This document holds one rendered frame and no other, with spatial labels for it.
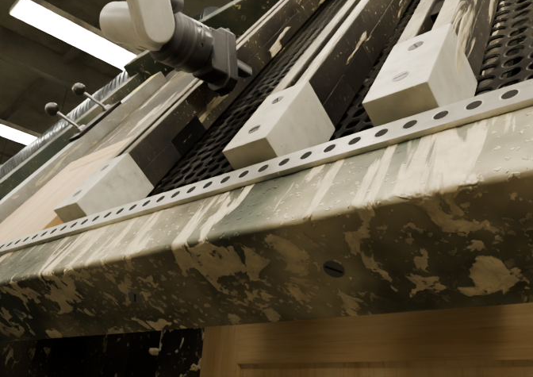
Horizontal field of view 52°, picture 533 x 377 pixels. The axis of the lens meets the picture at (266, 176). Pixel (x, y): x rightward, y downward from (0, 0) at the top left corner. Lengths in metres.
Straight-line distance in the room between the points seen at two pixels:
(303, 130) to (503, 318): 0.28
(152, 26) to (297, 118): 0.34
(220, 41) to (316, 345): 0.56
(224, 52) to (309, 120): 0.41
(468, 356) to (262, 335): 0.27
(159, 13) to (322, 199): 0.52
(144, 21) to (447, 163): 0.57
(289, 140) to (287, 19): 0.79
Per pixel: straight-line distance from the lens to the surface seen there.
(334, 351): 0.67
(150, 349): 0.91
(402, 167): 0.41
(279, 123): 0.57
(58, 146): 1.85
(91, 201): 0.81
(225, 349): 0.78
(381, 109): 0.49
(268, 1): 1.76
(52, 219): 1.06
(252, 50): 1.19
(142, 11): 0.85
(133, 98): 1.76
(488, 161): 0.37
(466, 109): 0.43
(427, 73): 0.48
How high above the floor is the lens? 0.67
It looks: 24 degrees up
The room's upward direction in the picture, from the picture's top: 4 degrees clockwise
